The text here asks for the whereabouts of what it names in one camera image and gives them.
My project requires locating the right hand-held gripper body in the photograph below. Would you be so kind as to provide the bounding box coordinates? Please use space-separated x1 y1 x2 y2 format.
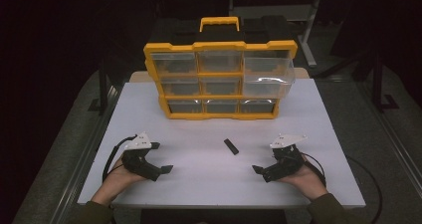
262 133 309 184

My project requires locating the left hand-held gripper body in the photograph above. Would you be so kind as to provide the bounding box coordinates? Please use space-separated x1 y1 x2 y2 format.
120 131 163 182

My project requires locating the person's right hand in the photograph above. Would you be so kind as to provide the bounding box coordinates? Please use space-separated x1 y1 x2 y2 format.
277 153 328 202

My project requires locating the person's left hand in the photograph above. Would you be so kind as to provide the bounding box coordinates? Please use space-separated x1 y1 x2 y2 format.
98 157 147 202

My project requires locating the small black rectangular stick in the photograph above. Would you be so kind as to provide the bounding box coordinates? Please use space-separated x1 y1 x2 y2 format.
223 137 240 156

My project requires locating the clear plastic drawer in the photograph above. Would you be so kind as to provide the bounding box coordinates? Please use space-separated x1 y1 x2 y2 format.
243 56 297 100

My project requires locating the black metal stand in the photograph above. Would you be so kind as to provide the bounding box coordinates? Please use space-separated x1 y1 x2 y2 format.
331 48 400 112
88 61 117 116

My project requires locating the yellow and black drawer organizer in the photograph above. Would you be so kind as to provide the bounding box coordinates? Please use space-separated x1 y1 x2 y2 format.
142 16 299 121

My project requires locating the grey metal stand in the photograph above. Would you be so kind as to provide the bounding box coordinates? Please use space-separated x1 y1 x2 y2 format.
228 0 324 69

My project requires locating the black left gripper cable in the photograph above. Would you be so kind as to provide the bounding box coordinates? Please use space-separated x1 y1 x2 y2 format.
102 134 138 182

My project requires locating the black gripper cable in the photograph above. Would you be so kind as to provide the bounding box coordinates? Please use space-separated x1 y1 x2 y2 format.
300 151 383 224
102 134 138 182

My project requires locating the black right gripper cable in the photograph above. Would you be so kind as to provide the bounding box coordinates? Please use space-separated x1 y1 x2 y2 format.
300 151 383 224

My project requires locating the grey metal floor rail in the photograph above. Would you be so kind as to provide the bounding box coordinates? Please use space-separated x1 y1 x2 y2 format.
49 84 124 224
357 84 422 193

